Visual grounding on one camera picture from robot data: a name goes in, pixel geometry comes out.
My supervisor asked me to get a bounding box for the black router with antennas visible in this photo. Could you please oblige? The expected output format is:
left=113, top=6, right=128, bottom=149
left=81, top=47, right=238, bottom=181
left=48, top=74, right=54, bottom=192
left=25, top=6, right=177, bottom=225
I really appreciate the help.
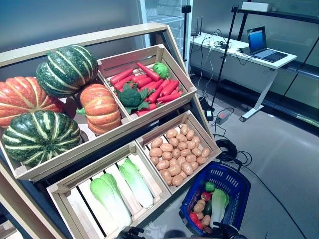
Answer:
left=190, top=16, right=204, bottom=38

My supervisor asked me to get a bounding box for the white box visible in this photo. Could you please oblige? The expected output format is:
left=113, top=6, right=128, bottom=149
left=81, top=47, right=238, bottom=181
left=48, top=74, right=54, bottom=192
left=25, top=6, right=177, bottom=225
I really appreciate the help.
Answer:
left=241, top=1, right=273, bottom=12

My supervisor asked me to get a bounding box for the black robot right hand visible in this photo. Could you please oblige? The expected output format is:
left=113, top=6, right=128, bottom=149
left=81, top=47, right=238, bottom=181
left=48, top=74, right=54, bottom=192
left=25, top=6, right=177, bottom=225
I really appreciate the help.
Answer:
left=216, top=223, right=241, bottom=239

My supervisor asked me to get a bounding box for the long black floor cable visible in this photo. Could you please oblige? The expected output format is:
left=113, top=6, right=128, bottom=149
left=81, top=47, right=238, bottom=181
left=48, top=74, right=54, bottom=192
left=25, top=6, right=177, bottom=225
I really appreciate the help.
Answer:
left=234, top=149, right=308, bottom=239

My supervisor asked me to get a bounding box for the wooden potato crate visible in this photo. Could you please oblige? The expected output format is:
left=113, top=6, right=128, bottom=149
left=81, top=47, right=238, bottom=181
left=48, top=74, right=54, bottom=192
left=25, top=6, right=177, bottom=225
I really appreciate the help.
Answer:
left=134, top=110, right=222, bottom=195

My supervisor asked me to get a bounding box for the wooden display stand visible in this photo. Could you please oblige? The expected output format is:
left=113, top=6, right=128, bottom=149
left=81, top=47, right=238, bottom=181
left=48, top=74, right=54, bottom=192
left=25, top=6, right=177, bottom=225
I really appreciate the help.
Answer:
left=0, top=22, right=224, bottom=239

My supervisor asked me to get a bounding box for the large orange pumpkin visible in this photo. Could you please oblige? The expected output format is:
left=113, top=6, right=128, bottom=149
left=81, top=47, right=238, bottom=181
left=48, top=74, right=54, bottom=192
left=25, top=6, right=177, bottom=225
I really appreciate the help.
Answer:
left=0, top=76, right=64, bottom=129

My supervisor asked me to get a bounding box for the napa cabbage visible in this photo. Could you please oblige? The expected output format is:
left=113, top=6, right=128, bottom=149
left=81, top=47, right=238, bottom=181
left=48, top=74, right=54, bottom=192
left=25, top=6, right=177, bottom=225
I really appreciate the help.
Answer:
left=117, top=157, right=155, bottom=209
left=89, top=173, right=133, bottom=229
left=209, top=188, right=230, bottom=229

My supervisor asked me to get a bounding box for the light green round cabbage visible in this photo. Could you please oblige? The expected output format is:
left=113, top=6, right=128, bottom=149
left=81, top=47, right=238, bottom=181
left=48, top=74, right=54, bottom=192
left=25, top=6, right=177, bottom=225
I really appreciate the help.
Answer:
left=152, top=61, right=170, bottom=80

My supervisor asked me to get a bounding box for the open grey laptop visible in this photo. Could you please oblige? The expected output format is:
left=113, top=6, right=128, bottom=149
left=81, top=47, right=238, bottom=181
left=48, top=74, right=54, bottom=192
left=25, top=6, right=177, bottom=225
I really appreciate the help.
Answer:
left=236, top=26, right=290, bottom=63

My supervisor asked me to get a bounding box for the black sensor pole stand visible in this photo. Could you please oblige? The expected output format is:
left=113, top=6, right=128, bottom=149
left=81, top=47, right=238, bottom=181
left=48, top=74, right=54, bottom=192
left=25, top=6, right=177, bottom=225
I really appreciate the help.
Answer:
left=181, top=4, right=192, bottom=62

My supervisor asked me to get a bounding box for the black cable coil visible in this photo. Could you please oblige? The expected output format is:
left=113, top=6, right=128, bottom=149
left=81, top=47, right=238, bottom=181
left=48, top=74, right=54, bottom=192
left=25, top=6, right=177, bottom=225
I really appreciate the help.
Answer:
left=214, top=138, right=239, bottom=160

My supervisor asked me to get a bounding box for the dark green broccoli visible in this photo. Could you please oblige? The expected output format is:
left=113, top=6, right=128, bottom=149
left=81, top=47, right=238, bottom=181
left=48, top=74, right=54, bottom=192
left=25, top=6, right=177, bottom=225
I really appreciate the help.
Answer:
left=115, top=83, right=155, bottom=116

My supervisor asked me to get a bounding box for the black desk cable bundle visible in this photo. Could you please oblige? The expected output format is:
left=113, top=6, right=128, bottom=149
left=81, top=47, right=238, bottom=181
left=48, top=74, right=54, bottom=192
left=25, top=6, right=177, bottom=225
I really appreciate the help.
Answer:
left=211, top=29, right=232, bottom=50

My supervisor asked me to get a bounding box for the wooden carrot crate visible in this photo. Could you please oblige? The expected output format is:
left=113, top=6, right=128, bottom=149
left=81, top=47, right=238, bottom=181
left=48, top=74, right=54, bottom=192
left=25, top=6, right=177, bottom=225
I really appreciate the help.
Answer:
left=96, top=44, right=198, bottom=121

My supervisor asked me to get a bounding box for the black window base rail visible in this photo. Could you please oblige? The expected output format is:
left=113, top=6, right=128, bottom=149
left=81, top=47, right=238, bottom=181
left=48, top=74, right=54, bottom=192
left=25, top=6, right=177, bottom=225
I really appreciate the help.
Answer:
left=261, top=92, right=319, bottom=124

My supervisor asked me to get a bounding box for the small orange pumpkin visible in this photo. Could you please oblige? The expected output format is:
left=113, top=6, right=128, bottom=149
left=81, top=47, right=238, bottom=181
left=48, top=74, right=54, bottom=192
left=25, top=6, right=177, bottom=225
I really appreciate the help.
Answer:
left=76, top=83, right=123, bottom=136

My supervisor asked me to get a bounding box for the blue plastic shopping basket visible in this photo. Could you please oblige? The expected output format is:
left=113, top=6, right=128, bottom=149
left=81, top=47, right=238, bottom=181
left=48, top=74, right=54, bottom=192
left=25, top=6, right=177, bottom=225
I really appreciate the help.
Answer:
left=179, top=161, right=252, bottom=237

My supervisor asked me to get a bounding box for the white desk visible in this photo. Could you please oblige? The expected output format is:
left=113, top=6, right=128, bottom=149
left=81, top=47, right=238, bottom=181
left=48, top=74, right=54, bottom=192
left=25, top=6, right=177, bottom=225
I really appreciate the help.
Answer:
left=189, top=32, right=298, bottom=122

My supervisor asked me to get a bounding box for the black basket handle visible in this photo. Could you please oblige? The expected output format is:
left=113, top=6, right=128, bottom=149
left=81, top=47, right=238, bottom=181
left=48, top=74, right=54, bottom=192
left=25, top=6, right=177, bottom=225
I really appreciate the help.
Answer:
left=219, top=153, right=244, bottom=173

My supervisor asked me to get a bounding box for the glass door fridge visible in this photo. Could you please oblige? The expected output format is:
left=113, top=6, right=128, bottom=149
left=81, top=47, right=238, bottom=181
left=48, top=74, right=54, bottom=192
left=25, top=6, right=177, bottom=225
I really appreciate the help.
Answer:
left=136, top=0, right=194, bottom=69

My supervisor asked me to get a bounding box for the wooden slatted cabbage crate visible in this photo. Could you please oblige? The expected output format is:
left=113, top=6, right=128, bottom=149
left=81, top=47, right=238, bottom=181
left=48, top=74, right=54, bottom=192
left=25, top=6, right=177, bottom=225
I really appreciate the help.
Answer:
left=46, top=142, right=173, bottom=239

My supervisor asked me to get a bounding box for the tall black tripod stand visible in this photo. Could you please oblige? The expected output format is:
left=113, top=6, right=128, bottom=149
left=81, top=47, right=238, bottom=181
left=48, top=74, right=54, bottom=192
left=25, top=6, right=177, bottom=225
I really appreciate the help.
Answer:
left=205, top=4, right=241, bottom=114

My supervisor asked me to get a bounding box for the black shelf rack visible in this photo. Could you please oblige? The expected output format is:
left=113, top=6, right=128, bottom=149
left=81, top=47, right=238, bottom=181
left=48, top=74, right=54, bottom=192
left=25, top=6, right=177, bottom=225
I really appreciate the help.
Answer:
left=235, top=6, right=319, bottom=75

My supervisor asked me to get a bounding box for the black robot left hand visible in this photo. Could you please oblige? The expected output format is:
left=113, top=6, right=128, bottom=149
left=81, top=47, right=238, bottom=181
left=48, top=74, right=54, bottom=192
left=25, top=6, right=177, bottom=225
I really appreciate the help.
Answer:
left=116, top=226, right=146, bottom=239

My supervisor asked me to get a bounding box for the dark green cucumber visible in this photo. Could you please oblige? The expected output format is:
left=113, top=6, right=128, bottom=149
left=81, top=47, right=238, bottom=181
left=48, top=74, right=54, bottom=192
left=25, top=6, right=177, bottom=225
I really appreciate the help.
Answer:
left=203, top=200, right=213, bottom=216

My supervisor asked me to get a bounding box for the large wooden pumpkin crate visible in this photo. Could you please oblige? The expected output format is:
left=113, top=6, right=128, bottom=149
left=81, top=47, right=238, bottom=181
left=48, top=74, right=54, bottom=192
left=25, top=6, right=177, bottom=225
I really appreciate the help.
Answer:
left=0, top=74, right=133, bottom=182

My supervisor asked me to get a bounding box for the grey power strip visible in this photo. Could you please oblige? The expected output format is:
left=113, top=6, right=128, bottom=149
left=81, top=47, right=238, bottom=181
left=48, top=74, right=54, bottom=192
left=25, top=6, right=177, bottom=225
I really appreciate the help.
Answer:
left=215, top=111, right=232, bottom=125

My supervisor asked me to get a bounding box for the green striped pumpkin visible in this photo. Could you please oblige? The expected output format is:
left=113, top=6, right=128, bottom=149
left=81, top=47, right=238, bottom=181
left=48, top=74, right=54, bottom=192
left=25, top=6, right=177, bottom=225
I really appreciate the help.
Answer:
left=35, top=44, right=100, bottom=98
left=1, top=110, right=82, bottom=169

